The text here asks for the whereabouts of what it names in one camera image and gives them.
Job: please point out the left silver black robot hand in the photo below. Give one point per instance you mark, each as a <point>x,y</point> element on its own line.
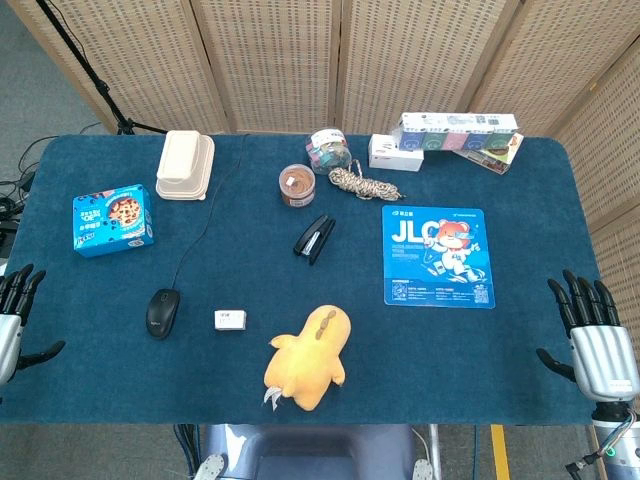
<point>10,340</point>

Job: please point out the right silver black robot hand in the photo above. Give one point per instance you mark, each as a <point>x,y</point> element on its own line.
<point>602,360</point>

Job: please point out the black computer mouse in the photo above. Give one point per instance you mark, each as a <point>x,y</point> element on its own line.
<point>162,315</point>

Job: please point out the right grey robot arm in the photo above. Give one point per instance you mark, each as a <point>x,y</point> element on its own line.
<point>622,440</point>

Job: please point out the blue JLC mouse pad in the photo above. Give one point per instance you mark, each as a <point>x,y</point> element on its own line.
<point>437,257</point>

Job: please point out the dark blue table cloth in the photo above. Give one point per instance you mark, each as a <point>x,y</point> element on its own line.
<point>450,360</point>

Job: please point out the blue cookie box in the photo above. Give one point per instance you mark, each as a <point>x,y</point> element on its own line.
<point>112,222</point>

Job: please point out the small white staples box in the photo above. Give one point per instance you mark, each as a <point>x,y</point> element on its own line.
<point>230,320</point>

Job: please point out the flat colourful printed box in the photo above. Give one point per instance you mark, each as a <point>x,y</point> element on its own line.
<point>492,159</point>

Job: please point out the beige lidded lunch box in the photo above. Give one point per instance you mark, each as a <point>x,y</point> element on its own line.
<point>184,165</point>

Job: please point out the multicolour tissue pack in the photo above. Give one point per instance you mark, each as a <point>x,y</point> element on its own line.
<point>457,131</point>

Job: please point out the black tripod stand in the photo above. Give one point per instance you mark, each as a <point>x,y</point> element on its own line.
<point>95,80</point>

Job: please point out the white cardboard box red print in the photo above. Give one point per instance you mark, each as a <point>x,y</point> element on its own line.
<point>395,155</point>

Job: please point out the yellow plush toy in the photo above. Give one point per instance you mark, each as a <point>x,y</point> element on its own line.
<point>310,357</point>

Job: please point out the grey blue robot torso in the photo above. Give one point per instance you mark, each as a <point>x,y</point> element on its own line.
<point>310,452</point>

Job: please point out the black stapler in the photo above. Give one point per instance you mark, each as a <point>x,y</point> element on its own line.
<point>315,240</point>

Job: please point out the brown filled plastic jar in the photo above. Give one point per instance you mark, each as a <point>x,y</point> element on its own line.
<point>297,186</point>

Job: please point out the clear jar of binder clips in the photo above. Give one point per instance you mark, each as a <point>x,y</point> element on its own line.
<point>327,149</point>

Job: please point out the wicker folding screen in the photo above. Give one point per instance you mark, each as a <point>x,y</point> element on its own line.
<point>280,60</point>

